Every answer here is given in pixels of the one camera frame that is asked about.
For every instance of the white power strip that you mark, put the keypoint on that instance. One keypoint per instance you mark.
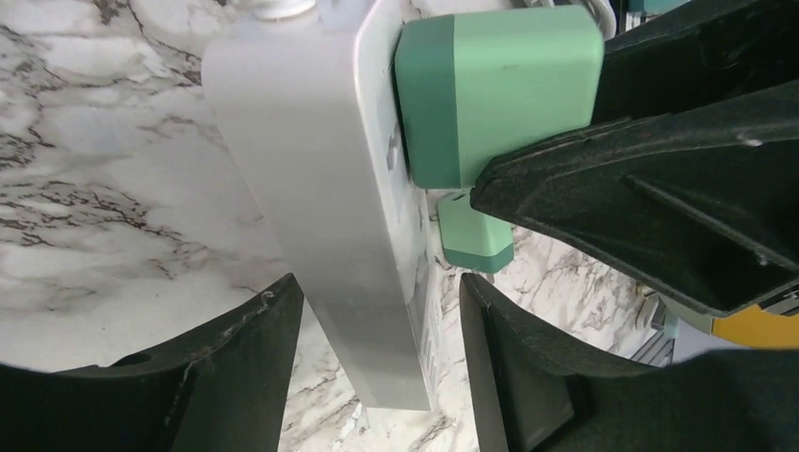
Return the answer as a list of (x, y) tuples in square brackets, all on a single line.
[(303, 95)]

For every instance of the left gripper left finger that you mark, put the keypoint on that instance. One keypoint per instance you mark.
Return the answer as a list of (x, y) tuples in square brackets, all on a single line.
[(221, 386)]

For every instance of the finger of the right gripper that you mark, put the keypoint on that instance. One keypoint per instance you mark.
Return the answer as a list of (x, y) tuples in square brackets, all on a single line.
[(700, 53), (701, 205)]

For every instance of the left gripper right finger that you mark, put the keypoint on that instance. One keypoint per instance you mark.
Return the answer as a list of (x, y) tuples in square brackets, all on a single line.
[(535, 387)]

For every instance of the cream cylinder with orange lid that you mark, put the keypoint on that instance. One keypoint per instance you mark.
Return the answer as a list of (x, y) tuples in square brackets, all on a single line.
[(751, 327)]

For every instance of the green plug adapter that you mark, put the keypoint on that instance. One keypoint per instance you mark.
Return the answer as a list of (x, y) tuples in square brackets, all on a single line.
[(471, 239), (473, 86)]

